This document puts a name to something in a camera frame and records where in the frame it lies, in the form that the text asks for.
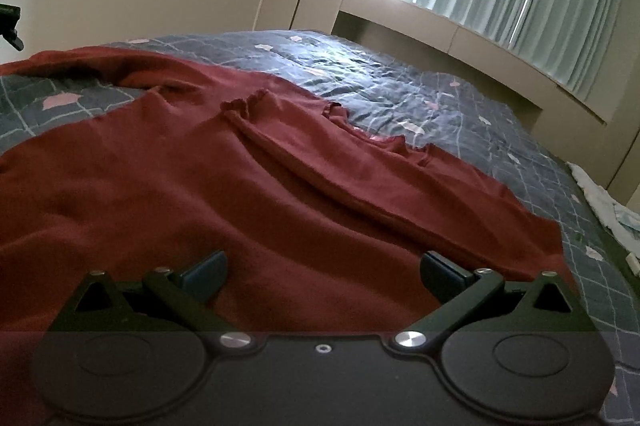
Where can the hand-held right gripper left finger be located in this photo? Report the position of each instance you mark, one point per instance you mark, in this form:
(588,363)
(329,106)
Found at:
(206,273)

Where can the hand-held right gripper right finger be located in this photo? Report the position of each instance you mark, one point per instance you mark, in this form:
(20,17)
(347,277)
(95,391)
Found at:
(440,273)

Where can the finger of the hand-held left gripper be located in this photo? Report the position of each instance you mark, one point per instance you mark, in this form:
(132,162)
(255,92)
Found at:
(10,25)

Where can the dark red garment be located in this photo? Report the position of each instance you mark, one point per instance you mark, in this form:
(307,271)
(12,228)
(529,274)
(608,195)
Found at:
(210,186)

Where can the dark green bed sheet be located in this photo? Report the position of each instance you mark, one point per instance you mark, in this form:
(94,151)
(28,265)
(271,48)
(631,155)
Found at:
(609,253)

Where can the white crumpled cloth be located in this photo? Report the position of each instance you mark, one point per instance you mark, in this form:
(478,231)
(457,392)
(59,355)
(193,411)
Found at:
(607,206)

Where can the grey checked blanket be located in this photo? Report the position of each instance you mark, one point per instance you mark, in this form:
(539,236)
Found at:
(400,80)

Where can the beige window ledge cabinet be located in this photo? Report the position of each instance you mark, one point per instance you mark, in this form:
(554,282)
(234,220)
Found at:
(450,40)

